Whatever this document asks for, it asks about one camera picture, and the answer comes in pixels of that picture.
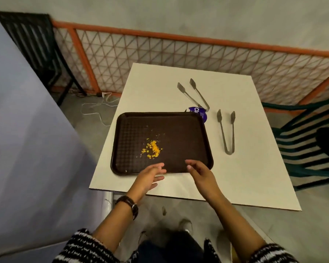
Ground person's left hand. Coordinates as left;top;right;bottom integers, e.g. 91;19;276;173
126;162;167;203

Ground long metal tongs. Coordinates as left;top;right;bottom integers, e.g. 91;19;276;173
177;78;210;113

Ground black slatted chair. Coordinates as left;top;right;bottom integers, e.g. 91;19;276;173
0;11;87;106

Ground orange mesh fence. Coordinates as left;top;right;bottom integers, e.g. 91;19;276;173
50;20;329;114

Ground person's right forearm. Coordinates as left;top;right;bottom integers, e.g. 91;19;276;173
208;194;299;263

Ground brown strap wristwatch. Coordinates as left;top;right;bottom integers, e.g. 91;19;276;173
115;195;139;221

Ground person's legs in dark jeans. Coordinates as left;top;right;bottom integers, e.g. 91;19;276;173
131;219;223;263

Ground short metal tongs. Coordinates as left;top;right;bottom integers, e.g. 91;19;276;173
216;109;236;156

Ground green slatted chair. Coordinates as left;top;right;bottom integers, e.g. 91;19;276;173
262;94;329;191

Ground dark brown plastic tray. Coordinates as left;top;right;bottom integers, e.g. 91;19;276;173
110;112;214;176

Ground round purple sticker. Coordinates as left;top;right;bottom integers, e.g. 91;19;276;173
184;106;208;123

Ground white cable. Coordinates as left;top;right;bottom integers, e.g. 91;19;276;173
70;90;121;127

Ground person's right hand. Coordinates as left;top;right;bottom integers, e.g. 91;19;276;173
185;159;225;202

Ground person's left forearm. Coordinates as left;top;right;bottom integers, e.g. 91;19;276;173
53;201;137;263

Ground pile of yellow crumbs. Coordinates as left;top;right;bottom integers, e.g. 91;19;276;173
140;134;163;160

